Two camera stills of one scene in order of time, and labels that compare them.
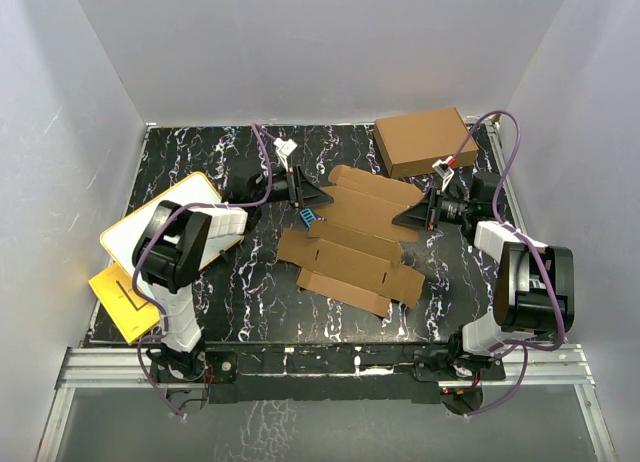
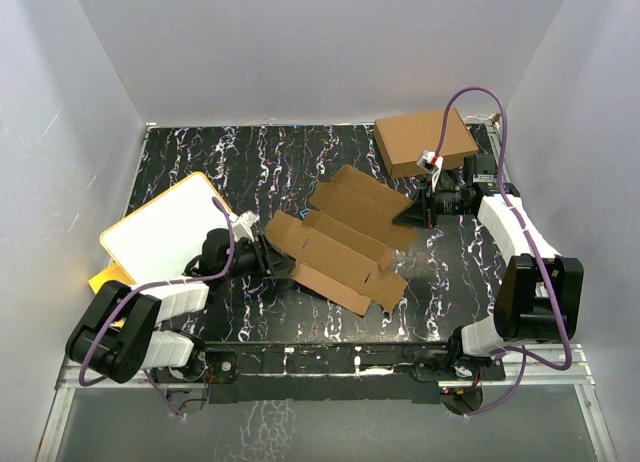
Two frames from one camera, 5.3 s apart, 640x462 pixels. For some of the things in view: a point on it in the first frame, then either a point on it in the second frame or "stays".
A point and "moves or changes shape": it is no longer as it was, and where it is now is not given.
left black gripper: (301, 192) -> (268, 260)
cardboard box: (352, 255) moves or changes shape
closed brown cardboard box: (412, 144) stays
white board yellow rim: (122, 242) stays
